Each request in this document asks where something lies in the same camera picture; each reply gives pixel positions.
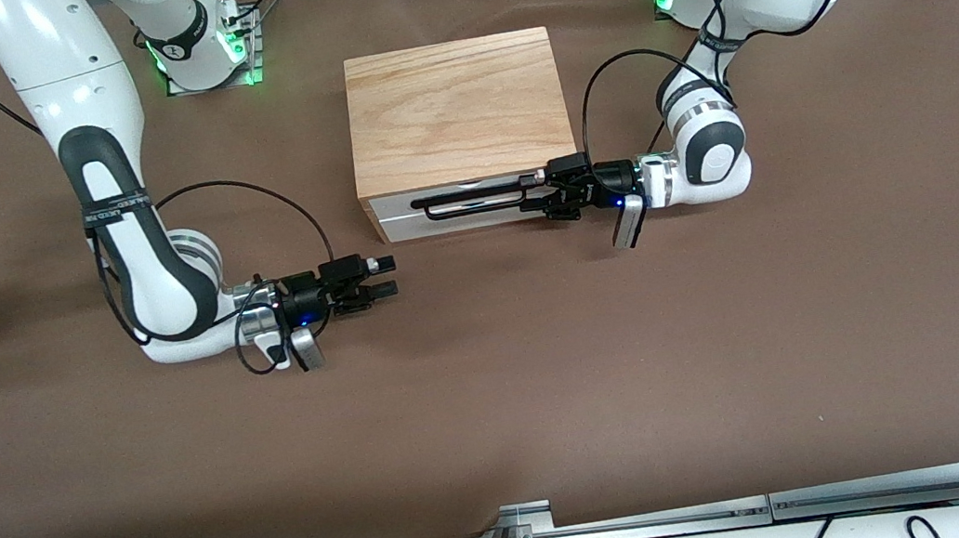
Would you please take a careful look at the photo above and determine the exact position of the black metal drawer handle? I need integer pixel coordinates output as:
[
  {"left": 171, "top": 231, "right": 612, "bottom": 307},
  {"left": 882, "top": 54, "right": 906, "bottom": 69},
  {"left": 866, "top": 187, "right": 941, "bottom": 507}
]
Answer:
[{"left": 409, "top": 174, "right": 546, "bottom": 225}]

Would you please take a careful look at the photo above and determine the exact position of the wooden drawer cabinet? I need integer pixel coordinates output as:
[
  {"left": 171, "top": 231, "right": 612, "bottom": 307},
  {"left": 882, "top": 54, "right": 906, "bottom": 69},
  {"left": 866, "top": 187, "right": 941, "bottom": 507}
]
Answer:
[{"left": 337, "top": 24, "right": 587, "bottom": 248}]

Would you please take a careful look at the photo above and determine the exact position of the brown table cover sheet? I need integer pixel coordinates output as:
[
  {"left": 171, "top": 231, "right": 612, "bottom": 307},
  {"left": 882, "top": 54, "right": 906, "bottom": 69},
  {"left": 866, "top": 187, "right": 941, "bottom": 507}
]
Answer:
[{"left": 0, "top": 0, "right": 959, "bottom": 538}]

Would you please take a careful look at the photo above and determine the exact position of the white drawer front without handle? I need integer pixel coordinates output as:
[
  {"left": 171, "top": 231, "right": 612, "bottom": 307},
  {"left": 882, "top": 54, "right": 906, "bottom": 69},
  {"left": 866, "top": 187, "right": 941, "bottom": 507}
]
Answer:
[{"left": 378, "top": 190, "right": 560, "bottom": 246}]

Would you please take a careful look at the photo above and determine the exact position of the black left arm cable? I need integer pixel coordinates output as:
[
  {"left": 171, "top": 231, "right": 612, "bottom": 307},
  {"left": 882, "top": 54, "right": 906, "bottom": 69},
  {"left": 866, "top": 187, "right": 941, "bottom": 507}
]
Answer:
[{"left": 562, "top": 0, "right": 910, "bottom": 163}]

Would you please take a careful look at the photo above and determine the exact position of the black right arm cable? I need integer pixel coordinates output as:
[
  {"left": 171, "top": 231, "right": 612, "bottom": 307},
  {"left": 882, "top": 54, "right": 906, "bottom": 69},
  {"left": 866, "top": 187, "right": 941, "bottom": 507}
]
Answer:
[{"left": 0, "top": 0, "right": 351, "bottom": 413}]

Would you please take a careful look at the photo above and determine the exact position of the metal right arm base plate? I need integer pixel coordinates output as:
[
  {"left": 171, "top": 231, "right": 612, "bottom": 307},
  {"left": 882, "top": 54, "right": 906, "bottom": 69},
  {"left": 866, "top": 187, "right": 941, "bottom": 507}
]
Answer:
[{"left": 156, "top": 5, "right": 269, "bottom": 98}]

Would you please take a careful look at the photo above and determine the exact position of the aluminium corner bracket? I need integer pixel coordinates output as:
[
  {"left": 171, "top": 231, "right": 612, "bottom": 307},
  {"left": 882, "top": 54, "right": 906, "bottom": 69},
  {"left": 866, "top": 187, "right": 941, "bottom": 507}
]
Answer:
[{"left": 483, "top": 499, "right": 558, "bottom": 538}]

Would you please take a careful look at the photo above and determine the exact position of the long aluminium frame rail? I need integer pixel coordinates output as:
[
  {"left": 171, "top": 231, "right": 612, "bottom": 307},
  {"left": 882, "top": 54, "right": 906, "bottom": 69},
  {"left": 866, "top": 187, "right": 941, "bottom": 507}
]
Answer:
[{"left": 769, "top": 463, "right": 959, "bottom": 531}]

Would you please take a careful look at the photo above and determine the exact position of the curled black cable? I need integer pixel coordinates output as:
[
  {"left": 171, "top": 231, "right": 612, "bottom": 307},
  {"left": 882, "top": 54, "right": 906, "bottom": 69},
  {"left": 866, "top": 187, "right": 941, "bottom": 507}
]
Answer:
[{"left": 903, "top": 509, "right": 947, "bottom": 538}]

